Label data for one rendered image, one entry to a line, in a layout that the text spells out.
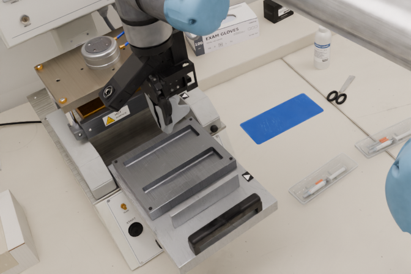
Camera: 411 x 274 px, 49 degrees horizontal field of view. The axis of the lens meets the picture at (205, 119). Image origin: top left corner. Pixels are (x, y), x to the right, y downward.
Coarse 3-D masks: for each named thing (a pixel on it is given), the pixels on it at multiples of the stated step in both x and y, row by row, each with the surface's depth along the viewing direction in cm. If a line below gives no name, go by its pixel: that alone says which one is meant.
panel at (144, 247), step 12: (120, 192) 98; (108, 204) 97; (120, 204) 98; (120, 216) 99; (132, 216) 100; (120, 228) 99; (144, 228) 102; (132, 240) 101; (144, 240) 102; (132, 252) 101; (144, 252) 103; (156, 252) 104
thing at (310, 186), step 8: (336, 160) 115; (344, 160) 114; (352, 160) 114; (320, 168) 114; (328, 168) 113; (336, 168) 113; (344, 168) 113; (352, 168) 112; (312, 176) 112; (320, 176) 112; (328, 176) 112; (336, 176) 111; (296, 184) 111; (304, 184) 111; (312, 184) 111; (320, 184) 110; (328, 184) 110; (296, 192) 110; (304, 192) 109; (312, 192) 109; (304, 200) 108
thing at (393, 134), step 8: (408, 120) 121; (392, 128) 120; (400, 128) 119; (408, 128) 119; (376, 136) 119; (384, 136) 118; (392, 136) 118; (400, 136) 117; (408, 136) 117; (360, 144) 117; (368, 144) 117; (376, 144) 117; (384, 144) 116; (392, 144) 116; (368, 152) 115; (376, 152) 115
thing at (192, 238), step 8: (248, 200) 81; (256, 200) 81; (232, 208) 80; (240, 208) 80; (248, 208) 80; (256, 208) 82; (224, 216) 79; (232, 216) 79; (240, 216) 80; (208, 224) 79; (216, 224) 78; (224, 224) 79; (200, 232) 78; (208, 232) 78; (216, 232) 79; (192, 240) 77; (200, 240) 77; (208, 240) 78; (192, 248) 78
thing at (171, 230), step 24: (240, 168) 92; (216, 192) 85; (240, 192) 87; (264, 192) 87; (144, 216) 86; (168, 216) 86; (192, 216) 84; (216, 216) 84; (264, 216) 85; (168, 240) 82; (216, 240) 81; (192, 264) 80
